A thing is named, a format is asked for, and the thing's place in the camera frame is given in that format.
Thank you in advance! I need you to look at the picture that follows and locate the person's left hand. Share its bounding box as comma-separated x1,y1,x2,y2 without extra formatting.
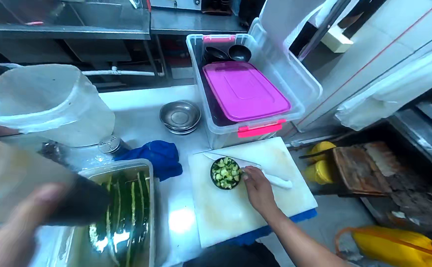
0,182,69,267

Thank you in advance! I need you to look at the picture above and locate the person's right hand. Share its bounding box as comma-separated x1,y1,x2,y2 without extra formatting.
241,166,278,222

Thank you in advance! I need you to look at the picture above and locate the translucent bottle with dark end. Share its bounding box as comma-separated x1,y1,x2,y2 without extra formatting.
0,136,110,227

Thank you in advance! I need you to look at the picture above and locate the small black round bowl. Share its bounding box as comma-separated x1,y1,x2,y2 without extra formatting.
210,156,243,191

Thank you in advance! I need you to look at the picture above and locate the person's right forearm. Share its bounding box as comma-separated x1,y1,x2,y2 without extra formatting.
266,208,352,267

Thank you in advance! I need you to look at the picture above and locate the pile of diced cucumber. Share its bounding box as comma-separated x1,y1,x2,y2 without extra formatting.
212,157,242,190

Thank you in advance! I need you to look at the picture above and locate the white cutting board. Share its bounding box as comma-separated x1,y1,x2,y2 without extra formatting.
188,137,318,249

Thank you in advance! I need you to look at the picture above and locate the crumpled clear plastic bag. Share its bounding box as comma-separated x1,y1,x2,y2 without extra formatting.
40,139,114,172

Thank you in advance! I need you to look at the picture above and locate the clear plastic storage box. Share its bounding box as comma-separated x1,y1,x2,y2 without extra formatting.
186,33,306,150

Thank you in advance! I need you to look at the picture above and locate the blue cloth under board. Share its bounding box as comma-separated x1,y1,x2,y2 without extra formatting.
212,208,318,248

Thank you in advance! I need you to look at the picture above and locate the yellow plastic container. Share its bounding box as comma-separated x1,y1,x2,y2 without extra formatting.
304,160,334,185
308,141,337,161

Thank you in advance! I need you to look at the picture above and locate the person's body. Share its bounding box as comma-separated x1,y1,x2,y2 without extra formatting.
183,241,282,267

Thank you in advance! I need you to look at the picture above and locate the pile of striped cucumber pieces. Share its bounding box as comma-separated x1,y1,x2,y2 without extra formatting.
88,171,151,267

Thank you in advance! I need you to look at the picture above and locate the bright pink plastic lid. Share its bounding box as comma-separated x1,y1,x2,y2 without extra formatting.
202,61,292,122

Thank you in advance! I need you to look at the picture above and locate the metal shaker with perforated lid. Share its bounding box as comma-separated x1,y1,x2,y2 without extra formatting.
98,135,131,158

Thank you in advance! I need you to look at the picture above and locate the crumpled dark blue cloth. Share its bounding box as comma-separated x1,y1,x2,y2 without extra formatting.
114,140,183,182

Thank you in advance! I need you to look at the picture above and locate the stack of metal bowls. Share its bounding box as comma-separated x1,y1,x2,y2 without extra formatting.
159,100,202,135

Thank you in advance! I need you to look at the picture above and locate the large translucent plastic-lined bucket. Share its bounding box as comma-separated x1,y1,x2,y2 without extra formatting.
0,64,116,148

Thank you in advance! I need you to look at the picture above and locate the translucent rectangular plastic tub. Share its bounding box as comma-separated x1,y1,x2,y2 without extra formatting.
55,159,156,267

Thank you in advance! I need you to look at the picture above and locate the clear storage box lid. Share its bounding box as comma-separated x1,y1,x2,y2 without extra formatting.
248,0,324,112

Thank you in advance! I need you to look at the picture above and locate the rusty brown metal box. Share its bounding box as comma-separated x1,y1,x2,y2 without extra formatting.
332,141,402,197

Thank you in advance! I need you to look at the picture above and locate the hanging white plastic sheet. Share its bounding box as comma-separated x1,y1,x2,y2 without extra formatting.
335,39,432,131

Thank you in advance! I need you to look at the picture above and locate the white pipe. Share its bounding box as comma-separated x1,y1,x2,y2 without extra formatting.
82,66,165,77

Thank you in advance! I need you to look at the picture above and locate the white block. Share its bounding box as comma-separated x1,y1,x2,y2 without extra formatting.
321,25,354,54

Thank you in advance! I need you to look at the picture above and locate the metal pole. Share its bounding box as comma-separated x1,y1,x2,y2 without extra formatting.
297,0,351,62

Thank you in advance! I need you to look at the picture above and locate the stainless steel counter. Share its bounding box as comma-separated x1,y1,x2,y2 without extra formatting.
150,7,250,36

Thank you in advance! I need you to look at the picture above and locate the dirty metal stove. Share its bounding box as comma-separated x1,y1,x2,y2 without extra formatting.
360,102,432,243

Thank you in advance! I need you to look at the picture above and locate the stainless steel sink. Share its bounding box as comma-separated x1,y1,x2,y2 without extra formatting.
0,0,151,41

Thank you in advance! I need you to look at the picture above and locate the knife with white handle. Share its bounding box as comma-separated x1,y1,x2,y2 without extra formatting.
204,152,293,189

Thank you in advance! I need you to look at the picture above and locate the yellow bag with orange strap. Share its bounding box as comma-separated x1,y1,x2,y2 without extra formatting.
335,225,432,267

